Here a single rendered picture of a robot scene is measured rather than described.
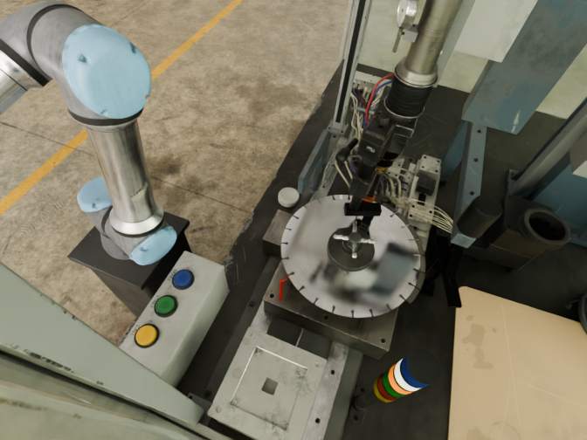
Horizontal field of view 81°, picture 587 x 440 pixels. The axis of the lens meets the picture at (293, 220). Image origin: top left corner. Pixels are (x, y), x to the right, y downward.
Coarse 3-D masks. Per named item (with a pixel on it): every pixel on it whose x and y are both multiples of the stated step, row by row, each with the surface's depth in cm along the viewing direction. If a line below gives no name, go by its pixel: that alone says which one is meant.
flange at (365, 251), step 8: (336, 232) 82; (344, 232) 82; (360, 232) 82; (328, 240) 81; (336, 240) 81; (344, 240) 79; (328, 248) 80; (336, 248) 79; (344, 248) 78; (360, 248) 78; (368, 248) 80; (336, 256) 78; (344, 256) 78; (360, 256) 79; (368, 256) 79; (336, 264) 78; (344, 264) 77; (352, 264) 77; (360, 264) 78; (368, 264) 78
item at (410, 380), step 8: (416, 352) 48; (424, 352) 48; (408, 360) 47; (416, 360) 47; (424, 360) 47; (432, 360) 47; (400, 368) 49; (408, 368) 46; (416, 368) 46; (424, 368) 46; (432, 368) 46; (408, 376) 47; (416, 376) 46; (424, 376) 46; (432, 376) 46; (416, 384) 47; (424, 384) 46
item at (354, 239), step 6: (354, 222) 79; (354, 228) 78; (354, 234) 77; (348, 240) 77; (354, 240) 76; (360, 240) 76; (366, 240) 77; (372, 240) 77; (354, 246) 75; (354, 252) 75
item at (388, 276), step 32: (288, 224) 84; (320, 224) 84; (352, 224) 85; (384, 224) 85; (288, 256) 79; (320, 256) 79; (384, 256) 80; (416, 256) 81; (320, 288) 75; (352, 288) 75; (384, 288) 76
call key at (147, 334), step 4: (140, 328) 72; (144, 328) 72; (148, 328) 72; (152, 328) 72; (140, 332) 71; (144, 332) 71; (148, 332) 71; (152, 332) 71; (136, 336) 71; (140, 336) 71; (144, 336) 71; (148, 336) 71; (152, 336) 71; (140, 340) 70; (144, 340) 70; (148, 340) 70; (152, 340) 71; (140, 344) 71; (144, 344) 70; (148, 344) 71
